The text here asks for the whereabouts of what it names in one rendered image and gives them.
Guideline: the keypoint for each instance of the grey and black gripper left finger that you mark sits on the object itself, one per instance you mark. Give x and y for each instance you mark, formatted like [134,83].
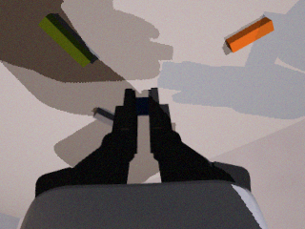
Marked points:
[104,165]

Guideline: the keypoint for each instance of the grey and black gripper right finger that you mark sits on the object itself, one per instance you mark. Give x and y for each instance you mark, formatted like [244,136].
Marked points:
[180,162]

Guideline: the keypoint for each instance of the orange block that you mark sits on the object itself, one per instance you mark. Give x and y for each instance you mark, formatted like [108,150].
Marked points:
[250,34]

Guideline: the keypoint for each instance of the lime green rod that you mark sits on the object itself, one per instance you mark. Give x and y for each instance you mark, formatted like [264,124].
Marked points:
[63,38]

